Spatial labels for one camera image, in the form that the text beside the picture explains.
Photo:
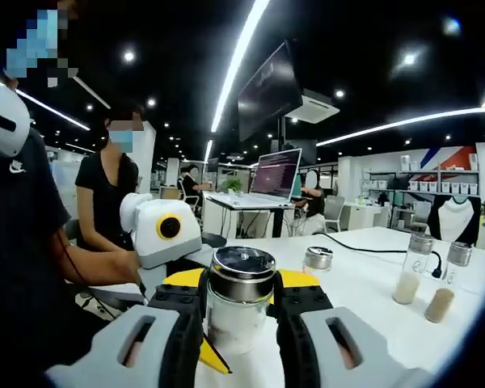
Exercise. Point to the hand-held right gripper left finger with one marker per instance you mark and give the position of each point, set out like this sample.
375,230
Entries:
153,347

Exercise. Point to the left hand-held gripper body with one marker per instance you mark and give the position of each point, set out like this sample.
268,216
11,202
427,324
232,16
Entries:
174,242

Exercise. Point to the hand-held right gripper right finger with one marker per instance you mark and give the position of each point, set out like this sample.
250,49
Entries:
319,347

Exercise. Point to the small seasoning bottle white powder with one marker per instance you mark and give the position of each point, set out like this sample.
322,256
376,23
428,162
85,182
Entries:
238,323

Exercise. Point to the small seasoning bottle cream powder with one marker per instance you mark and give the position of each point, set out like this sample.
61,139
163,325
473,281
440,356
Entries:
318,258

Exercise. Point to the tall seasoning bottle beige powder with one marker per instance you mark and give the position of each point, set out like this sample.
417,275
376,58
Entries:
406,289

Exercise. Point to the tall seasoning bottle brown powder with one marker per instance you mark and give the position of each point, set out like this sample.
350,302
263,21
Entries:
438,305

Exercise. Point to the person's left hand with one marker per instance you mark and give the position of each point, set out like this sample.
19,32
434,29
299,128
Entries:
127,266

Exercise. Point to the green desk plant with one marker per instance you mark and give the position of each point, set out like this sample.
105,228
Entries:
231,185

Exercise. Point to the white standing desk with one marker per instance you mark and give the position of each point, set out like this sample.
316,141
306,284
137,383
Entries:
277,222

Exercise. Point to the open white laptop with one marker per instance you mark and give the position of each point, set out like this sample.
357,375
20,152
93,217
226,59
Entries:
275,174

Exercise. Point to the grey office chair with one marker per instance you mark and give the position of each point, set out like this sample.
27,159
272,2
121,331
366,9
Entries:
333,210

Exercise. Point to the person's black shirt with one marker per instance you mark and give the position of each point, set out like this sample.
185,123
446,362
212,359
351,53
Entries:
16,226

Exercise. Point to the hanging black monitor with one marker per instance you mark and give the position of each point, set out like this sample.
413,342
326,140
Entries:
266,93

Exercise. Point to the chair with black white shirt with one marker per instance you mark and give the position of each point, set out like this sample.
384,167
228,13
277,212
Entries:
454,220

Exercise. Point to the long curved ceiling light strip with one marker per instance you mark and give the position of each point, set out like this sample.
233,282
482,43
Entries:
238,60

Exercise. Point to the white ceiling air conditioner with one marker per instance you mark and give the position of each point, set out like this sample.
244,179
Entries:
313,107

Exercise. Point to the metal shelf with white bins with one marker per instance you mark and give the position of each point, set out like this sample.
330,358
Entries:
440,186

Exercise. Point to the white worn device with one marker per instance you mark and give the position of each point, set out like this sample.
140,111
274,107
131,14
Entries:
4,121

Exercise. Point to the straight ceiling light strip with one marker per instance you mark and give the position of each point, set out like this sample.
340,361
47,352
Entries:
408,122

